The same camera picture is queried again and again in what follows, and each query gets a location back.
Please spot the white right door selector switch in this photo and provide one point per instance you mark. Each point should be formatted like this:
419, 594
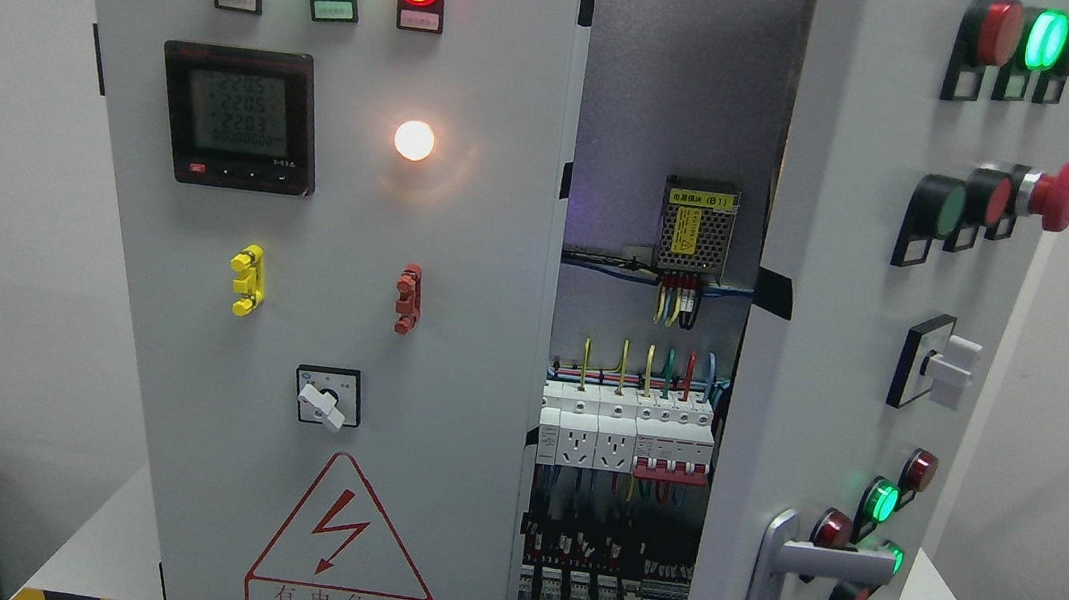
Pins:
934, 362

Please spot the yellow test terminal block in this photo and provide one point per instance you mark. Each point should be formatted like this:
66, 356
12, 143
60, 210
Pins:
248, 281

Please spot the red emergency stop button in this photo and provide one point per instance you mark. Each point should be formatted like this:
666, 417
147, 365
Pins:
1042, 194

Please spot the white glowing indicator light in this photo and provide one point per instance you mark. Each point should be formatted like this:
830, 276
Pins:
414, 140

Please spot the white rotary selector switch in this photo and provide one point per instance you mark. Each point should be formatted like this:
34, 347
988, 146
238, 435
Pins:
329, 397

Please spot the black digital power meter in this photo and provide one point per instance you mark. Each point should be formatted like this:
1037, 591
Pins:
241, 118

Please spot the grey cabinet door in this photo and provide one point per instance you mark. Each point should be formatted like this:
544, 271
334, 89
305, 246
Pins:
446, 407
890, 208

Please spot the red test terminal block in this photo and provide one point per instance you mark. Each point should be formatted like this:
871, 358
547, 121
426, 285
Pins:
410, 298

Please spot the red electric hazard warning sticker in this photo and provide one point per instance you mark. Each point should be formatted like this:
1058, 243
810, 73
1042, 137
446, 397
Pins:
337, 544

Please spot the perforated metal power supply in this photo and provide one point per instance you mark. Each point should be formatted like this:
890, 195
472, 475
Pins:
696, 226

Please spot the white socket and breaker row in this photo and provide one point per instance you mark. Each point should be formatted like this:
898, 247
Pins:
663, 438

